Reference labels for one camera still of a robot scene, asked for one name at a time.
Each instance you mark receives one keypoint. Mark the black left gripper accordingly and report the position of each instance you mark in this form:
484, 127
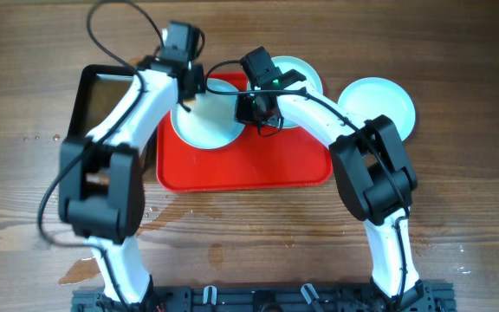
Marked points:
200, 81

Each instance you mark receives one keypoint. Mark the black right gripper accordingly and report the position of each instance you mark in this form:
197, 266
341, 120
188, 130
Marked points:
243, 114

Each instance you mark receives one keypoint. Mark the light blue plate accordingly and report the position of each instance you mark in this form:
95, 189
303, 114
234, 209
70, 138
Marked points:
211, 122
373, 96
286, 64

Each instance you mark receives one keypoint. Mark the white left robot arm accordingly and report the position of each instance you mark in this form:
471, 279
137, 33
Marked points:
100, 180

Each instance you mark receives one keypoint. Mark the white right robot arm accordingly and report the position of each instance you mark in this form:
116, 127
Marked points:
364, 132

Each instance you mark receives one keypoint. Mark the red serving tray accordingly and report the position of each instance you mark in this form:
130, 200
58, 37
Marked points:
291, 158

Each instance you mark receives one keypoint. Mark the black water tray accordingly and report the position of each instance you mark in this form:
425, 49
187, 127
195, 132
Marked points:
100, 89

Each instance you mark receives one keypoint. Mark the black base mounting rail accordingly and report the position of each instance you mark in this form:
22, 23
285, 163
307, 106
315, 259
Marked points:
424, 296

